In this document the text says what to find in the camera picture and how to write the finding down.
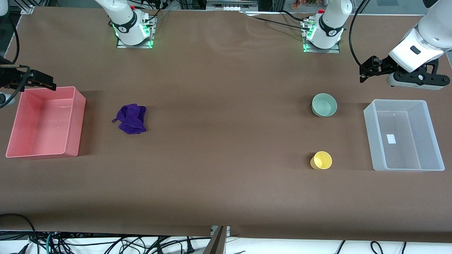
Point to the brown table cover sheet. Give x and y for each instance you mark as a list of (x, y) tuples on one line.
[(226, 141)]

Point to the grey power strip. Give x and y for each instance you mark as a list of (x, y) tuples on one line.
[(231, 5)]

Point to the metal bracket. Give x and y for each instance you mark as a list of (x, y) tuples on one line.
[(227, 231)]

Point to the brown wooden post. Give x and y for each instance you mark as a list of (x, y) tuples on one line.
[(216, 245)]

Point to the orange colourful object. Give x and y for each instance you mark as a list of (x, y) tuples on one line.
[(303, 3)]

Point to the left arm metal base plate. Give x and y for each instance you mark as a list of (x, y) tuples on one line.
[(333, 50)]

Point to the green bowl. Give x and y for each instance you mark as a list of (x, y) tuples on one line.
[(324, 106)]

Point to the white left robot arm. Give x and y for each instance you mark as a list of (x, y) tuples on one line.
[(330, 28)]

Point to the yellow cup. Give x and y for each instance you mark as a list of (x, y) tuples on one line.
[(322, 161)]

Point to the pink plastic bin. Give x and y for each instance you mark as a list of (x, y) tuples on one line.
[(42, 123)]

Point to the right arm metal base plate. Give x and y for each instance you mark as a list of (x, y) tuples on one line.
[(122, 45)]

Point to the white sticker label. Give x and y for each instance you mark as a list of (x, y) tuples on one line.
[(391, 138)]

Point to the aluminium frame profile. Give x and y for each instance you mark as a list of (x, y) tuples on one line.
[(26, 7)]

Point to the clear plastic bin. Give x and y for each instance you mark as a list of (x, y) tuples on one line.
[(402, 155)]

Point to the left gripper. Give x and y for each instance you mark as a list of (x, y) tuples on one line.
[(382, 65)]

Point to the purple cloth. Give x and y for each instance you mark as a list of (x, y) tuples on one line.
[(132, 118)]

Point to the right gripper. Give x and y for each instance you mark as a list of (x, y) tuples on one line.
[(7, 77)]

